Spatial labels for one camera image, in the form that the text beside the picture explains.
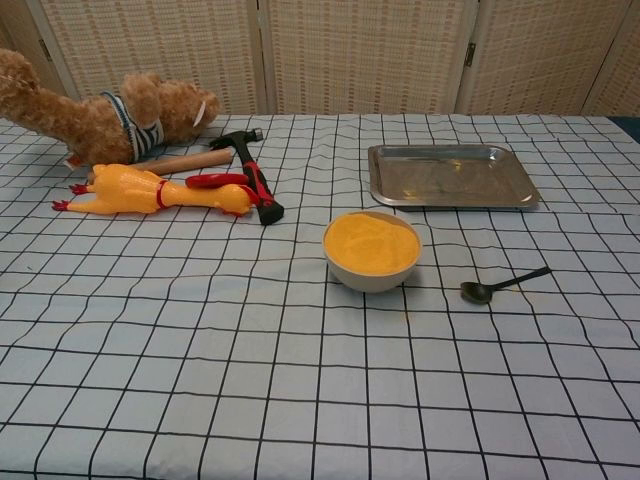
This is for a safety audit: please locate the black spoon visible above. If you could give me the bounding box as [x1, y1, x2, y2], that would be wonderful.
[460, 266, 553, 306]

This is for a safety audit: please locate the yellow bowl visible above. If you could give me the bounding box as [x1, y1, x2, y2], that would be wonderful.
[322, 210, 424, 295]

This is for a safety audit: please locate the stainless steel tray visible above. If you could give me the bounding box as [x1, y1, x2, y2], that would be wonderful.
[367, 143, 542, 212]

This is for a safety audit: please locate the black red claw hammer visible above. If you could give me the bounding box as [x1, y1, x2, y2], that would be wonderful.
[208, 127, 287, 227]

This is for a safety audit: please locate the wooden rolling pin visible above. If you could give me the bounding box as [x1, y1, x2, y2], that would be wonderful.
[85, 149, 233, 184]

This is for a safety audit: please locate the blue checked tablecloth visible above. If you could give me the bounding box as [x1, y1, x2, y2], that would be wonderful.
[0, 113, 640, 480]

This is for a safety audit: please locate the beige woven folding screen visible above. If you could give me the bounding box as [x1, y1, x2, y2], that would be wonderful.
[0, 0, 640, 118]

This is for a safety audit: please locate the yellow rubber chicken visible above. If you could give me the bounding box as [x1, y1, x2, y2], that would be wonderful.
[51, 162, 252, 218]

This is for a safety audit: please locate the brown teddy bear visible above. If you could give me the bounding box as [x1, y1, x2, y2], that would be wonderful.
[0, 47, 222, 169]

